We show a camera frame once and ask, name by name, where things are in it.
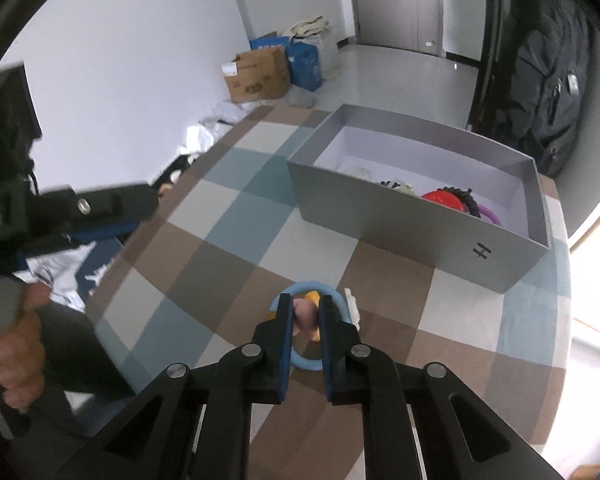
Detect brown cardboard box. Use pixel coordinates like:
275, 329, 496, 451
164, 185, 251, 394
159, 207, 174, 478
221, 47, 290, 103

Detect red round hair clip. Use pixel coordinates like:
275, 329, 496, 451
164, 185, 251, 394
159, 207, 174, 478
422, 190, 466, 212

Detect checkered table cloth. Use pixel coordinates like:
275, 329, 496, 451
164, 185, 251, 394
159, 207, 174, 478
82, 103, 574, 480

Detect black backpack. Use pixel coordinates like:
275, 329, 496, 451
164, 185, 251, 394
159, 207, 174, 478
481, 0, 593, 177

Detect person's left hand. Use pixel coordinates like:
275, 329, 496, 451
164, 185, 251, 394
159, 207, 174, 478
0, 283, 50, 411

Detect purple bracelet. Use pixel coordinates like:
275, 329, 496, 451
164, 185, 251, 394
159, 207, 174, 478
477, 204, 504, 227

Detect blue cardboard box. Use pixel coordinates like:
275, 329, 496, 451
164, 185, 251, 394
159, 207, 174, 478
249, 35, 323, 92

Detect grey cardboard box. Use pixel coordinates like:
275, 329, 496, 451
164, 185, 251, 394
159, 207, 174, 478
287, 105, 552, 292

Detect blue ring with plush charms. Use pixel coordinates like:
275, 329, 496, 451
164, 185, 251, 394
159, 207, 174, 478
268, 279, 364, 372

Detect white plastic bags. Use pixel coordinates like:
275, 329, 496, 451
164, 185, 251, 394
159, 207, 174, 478
176, 101, 264, 160

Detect cream tote bag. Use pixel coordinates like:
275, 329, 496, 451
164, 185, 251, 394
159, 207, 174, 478
283, 15, 330, 39

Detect black and white shoes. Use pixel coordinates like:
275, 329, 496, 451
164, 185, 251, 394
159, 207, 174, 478
151, 154, 197, 198

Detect grey door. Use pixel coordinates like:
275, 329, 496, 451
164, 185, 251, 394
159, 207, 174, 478
352, 0, 442, 56

